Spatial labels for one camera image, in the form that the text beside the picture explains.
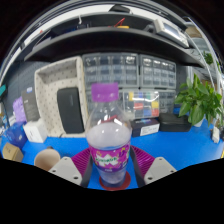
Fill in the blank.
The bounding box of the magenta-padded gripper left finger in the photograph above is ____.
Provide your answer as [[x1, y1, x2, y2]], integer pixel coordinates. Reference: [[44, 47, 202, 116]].
[[48, 147, 98, 189]]

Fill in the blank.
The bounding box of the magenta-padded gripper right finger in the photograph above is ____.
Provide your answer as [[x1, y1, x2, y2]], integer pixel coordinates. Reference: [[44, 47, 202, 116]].
[[129, 145, 178, 188]]

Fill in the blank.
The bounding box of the clear bottle with purple cap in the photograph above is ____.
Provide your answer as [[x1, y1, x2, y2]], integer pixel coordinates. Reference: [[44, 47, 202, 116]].
[[85, 82, 133, 186]]

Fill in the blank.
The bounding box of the beige patterned cup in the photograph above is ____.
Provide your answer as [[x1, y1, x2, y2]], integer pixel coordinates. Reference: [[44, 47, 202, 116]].
[[33, 147, 62, 172]]

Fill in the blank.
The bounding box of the black box with white label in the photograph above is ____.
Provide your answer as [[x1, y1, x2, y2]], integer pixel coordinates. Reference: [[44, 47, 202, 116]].
[[129, 117, 161, 138]]

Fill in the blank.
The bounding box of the flat black case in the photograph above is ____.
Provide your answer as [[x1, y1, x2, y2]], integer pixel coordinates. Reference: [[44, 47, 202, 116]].
[[158, 113, 193, 133]]

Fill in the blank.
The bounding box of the white carton box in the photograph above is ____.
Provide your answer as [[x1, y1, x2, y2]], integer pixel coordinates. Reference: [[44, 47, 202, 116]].
[[22, 119, 49, 144]]

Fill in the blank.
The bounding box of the brown cardboard box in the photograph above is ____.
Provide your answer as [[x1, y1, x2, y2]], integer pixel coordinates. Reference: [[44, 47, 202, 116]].
[[1, 142, 25, 163]]

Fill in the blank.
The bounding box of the black rectangular case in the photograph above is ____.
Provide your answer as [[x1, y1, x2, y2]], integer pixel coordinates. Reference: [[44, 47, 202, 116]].
[[56, 87, 85, 134]]

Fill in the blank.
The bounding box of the blue tissue box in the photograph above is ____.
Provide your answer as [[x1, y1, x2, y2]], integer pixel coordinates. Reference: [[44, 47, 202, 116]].
[[1, 121, 28, 149]]

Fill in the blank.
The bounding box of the white power adapter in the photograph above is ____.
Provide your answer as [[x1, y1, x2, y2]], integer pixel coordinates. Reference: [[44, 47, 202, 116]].
[[211, 126, 221, 144]]

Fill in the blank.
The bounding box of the clear organizer with coloured parts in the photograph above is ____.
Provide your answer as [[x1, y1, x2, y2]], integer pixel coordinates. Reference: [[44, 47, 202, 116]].
[[123, 90, 161, 119]]

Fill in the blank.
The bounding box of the dark grey carton box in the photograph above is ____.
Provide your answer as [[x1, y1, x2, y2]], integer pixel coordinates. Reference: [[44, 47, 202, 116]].
[[20, 86, 41, 123]]

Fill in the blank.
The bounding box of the purple plastic bag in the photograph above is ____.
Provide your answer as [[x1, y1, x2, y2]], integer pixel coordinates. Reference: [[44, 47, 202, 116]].
[[12, 96, 28, 124]]

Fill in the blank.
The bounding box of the green potted plant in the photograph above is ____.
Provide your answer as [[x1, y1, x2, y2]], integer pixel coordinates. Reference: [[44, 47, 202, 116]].
[[173, 73, 224, 128]]

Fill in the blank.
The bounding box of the white dotted tray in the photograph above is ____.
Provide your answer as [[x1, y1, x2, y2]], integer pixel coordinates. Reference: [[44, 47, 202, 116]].
[[34, 55, 89, 138]]

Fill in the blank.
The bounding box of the grey parts drawer cabinet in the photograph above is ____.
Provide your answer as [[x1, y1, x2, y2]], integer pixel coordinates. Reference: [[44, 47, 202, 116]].
[[81, 52, 140, 118], [139, 54, 178, 116]]

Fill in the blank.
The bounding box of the dark grey shelf unit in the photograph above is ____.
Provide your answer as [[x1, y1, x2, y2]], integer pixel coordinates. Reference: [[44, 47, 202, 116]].
[[6, 3, 214, 69]]

